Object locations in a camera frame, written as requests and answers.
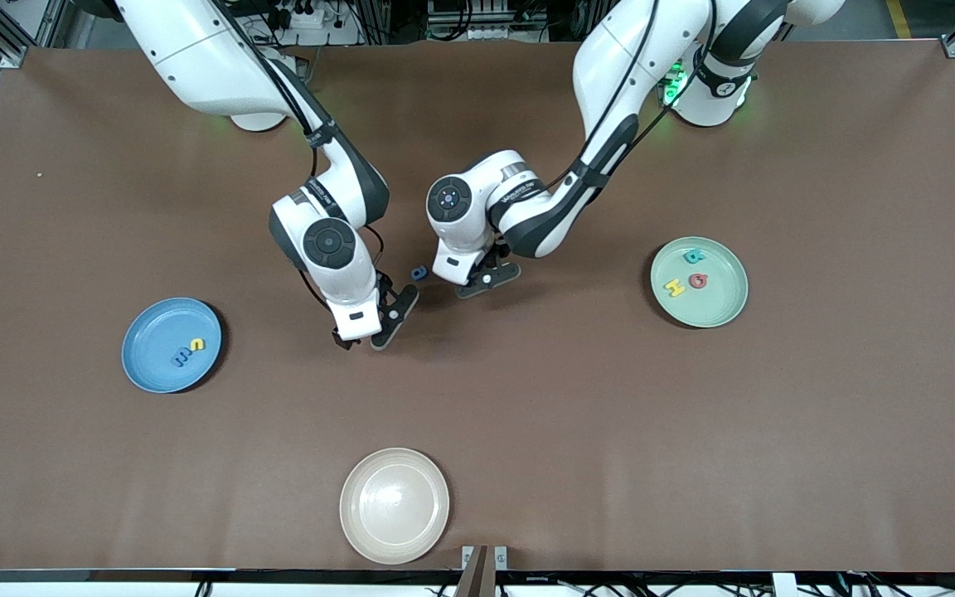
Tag beige round plate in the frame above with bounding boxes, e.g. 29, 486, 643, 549
339, 448, 451, 566

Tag blue round plate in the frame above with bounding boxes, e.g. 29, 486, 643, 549
121, 298, 223, 394

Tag green round plate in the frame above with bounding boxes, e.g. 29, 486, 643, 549
650, 236, 749, 328

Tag grey equipment box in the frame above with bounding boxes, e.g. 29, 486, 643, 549
426, 0, 553, 42

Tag white power strip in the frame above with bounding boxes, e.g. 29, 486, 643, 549
279, 0, 362, 46

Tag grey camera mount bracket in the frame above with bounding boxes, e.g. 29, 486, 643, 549
454, 545, 509, 597

